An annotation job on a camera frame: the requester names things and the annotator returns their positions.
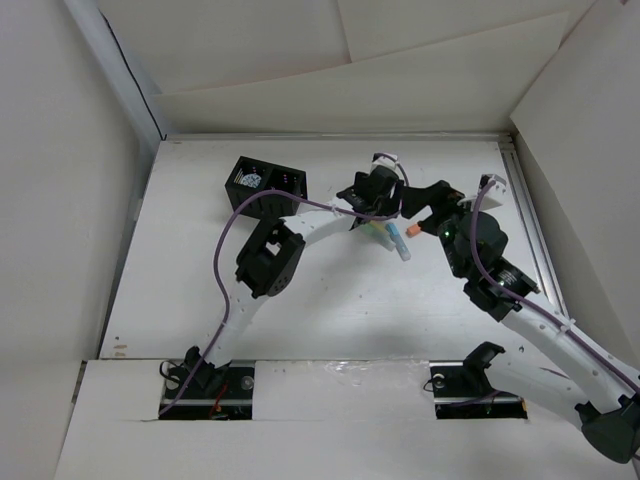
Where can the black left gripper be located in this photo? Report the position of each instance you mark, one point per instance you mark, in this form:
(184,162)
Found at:
(390,204)

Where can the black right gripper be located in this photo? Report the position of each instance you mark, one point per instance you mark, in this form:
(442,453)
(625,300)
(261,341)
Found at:
(442,198)

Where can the orange capped lead case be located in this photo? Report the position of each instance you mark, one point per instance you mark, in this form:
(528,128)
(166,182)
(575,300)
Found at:
(413,230)

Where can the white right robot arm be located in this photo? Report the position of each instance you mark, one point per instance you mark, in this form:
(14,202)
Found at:
(595,391)

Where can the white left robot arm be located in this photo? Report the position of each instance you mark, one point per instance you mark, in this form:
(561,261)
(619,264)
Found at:
(266,264)

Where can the yellow highlighter pen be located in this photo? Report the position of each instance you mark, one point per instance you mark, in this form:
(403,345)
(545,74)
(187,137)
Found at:
(370,229)

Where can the green highlighter pen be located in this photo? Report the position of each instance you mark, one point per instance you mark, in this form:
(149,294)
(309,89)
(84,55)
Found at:
(384,240)

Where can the blue highlighter pen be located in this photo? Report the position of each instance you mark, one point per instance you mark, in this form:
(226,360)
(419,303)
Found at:
(399,242)

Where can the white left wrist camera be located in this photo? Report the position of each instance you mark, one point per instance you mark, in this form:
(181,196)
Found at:
(385,160)

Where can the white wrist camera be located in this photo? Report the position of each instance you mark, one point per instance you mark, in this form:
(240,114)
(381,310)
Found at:
(494,197)
(385,160)

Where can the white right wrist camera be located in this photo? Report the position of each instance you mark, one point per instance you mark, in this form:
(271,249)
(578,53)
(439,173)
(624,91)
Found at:
(494,197)

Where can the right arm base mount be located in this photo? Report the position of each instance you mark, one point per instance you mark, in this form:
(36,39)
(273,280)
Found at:
(461,389)

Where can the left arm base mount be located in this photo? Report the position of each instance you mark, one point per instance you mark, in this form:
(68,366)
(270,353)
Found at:
(213,394)

